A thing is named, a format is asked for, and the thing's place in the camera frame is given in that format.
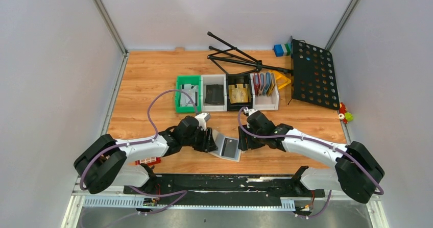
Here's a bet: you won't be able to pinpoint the red toy block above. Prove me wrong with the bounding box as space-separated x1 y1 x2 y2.
135 157 161 166

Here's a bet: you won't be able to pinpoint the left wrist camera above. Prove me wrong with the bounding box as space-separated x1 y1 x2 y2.
195 112 211 131

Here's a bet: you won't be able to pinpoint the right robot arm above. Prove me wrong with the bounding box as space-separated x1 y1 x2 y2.
238 107 385 204

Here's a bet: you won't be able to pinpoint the red green toy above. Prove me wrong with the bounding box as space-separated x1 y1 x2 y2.
338 102 354 124

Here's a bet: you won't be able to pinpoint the blue card holder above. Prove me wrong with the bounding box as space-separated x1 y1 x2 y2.
263 72 271 95

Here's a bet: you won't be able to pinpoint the black music stand desk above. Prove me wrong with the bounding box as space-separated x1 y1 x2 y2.
291 39 340 110

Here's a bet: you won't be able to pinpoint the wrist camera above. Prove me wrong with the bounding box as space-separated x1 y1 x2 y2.
243 108 257 117
195 112 211 131

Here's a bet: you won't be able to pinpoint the white slotted cable duct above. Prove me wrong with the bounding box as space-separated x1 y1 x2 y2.
82 196 296 211

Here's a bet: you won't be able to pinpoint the yellow triangle frame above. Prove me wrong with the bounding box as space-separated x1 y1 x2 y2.
270 70 292 91

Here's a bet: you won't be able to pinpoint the white cards stack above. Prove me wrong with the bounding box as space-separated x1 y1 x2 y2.
179 84 199 107

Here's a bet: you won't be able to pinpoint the gold cards stack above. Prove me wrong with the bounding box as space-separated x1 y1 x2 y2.
228 84 250 104

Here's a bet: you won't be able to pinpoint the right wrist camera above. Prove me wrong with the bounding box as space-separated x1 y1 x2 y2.
243 108 257 117

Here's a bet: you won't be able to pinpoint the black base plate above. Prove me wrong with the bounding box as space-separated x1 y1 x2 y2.
139 174 325 206

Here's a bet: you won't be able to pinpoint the white bin with card holders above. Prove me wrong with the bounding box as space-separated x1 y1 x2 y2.
250 72 280 110

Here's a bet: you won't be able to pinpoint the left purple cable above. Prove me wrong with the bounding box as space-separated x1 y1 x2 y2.
79 90 204 228

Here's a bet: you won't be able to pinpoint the black cards stack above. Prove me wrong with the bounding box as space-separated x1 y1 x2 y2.
204 84 224 106

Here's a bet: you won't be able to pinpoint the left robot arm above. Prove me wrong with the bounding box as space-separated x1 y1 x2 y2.
74 113 217 194

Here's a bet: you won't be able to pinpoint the blue green toy block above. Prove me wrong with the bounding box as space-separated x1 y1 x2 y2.
273 43 292 57

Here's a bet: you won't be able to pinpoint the black tripod legs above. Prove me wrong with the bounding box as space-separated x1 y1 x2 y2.
207 31 294 75

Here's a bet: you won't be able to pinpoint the white bin with black cards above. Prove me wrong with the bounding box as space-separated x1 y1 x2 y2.
201 74 227 112

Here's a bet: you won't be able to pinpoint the green bin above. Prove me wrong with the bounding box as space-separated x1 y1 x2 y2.
175 75 202 113

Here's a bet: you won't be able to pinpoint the red card holder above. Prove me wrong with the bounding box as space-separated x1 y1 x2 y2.
253 72 261 96

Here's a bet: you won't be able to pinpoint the dark grey credit card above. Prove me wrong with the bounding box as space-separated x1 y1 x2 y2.
221 138 239 160

